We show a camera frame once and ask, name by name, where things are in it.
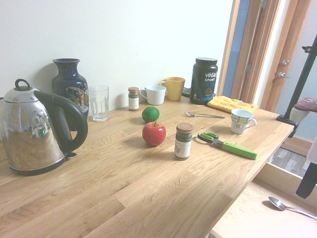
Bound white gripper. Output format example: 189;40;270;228
289;97;317;199

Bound green herb scissors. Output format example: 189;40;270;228
197;131;258;160

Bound open wooden drawer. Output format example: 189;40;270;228
210;160;317;238

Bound large metal spoon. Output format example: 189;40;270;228
268;196;317;221

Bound white patterned cup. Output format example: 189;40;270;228
230;109;258;135

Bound yellow folded cloth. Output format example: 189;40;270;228
207;95;259;113

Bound slim metal teaspoon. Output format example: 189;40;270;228
184;111;226;119

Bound large spice jar copper lid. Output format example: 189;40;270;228
173;122;194;161

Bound black protein powder tub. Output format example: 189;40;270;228
189;57;218;105

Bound red apple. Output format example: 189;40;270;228
142;121;167;147

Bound yellow mug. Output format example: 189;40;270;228
158;76;186;101

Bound green lime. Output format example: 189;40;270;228
141;106;160;123

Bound plain white mug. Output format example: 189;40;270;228
139;85;166;106

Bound small spice jar copper lid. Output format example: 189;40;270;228
128;86;140;112

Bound clear drinking glass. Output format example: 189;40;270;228
88;85;110;122

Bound dark blue painted vase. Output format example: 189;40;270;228
52;58;89;131

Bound stainless steel electric kettle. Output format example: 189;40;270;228
0;78;89;177

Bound black camera stand with clamp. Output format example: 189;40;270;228
276;34;317;138

